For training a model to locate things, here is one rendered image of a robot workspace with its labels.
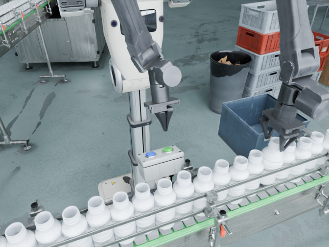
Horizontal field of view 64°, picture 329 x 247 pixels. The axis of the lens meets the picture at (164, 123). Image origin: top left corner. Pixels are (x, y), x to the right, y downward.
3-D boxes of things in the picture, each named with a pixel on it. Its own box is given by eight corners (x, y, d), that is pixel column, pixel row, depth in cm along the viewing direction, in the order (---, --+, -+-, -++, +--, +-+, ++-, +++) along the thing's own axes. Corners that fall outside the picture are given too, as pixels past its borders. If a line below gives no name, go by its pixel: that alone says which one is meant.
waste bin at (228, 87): (217, 121, 298) (224, 67, 261) (198, 102, 332) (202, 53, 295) (250, 112, 312) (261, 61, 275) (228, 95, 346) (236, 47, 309)
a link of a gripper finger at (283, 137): (279, 138, 81) (287, 113, 76) (296, 153, 76) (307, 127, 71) (261, 143, 79) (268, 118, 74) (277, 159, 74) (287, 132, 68)
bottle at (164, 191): (159, 210, 81) (158, 172, 71) (177, 216, 79) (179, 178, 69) (151, 227, 76) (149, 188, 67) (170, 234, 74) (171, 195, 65)
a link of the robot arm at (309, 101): (310, 52, 66) (283, 58, 63) (353, 70, 57) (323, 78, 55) (297, 94, 73) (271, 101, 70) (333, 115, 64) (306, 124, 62)
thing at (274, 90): (247, 108, 320) (251, 92, 307) (226, 94, 350) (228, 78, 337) (283, 97, 343) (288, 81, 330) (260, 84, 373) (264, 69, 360)
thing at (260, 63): (255, 74, 294) (260, 55, 281) (231, 62, 323) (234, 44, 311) (293, 64, 318) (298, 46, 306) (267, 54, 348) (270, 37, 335)
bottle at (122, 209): (139, 229, 76) (136, 190, 66) (131, 248, 71) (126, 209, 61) (120, 223, 77) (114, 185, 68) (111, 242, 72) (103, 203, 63)
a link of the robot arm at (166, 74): (151, 40, 79) (128, 57, 77) (168, 37, 68) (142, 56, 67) (171, 73, 84) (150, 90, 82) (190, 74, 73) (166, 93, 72)
